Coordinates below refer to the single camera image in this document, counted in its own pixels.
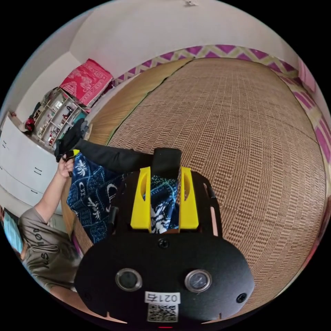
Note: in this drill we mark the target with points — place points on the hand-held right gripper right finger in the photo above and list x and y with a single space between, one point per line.
189 207

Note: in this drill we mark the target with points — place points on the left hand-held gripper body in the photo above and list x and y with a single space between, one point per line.
70 137

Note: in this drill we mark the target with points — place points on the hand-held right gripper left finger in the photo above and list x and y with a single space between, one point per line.
140 207

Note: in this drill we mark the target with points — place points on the blue printed long sleeve shirt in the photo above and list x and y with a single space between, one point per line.
88 186

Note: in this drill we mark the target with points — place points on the person's left forearm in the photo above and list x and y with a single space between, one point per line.
50 196

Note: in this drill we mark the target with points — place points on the person's left hand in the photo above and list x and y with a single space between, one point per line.
64 168

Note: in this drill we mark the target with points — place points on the open wooden shelf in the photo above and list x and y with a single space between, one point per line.
58 117

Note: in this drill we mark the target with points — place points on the white drawer cupboard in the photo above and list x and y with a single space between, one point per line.
22 165

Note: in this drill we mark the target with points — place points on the red patterned blanket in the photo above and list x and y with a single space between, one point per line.
86 81

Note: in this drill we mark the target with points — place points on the bed with woven mat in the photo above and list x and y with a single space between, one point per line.
232 155

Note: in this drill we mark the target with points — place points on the person's body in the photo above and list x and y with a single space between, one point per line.
44 248

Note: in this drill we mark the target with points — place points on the pink pillow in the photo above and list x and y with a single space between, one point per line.
307 75

